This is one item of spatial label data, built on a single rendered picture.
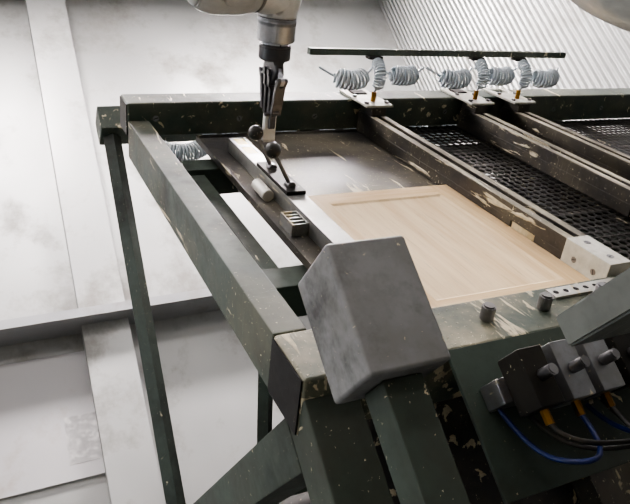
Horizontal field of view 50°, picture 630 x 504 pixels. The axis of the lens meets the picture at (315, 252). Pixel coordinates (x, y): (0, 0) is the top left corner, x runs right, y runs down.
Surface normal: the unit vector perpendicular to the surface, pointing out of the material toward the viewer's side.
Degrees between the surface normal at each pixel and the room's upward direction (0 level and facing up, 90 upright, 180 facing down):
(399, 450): 90
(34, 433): 90
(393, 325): 90
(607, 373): 90
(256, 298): 56
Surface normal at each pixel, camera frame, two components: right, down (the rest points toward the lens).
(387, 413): -0.90, 0.11
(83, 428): 0.29, -0.47
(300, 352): 0.11, -0.88
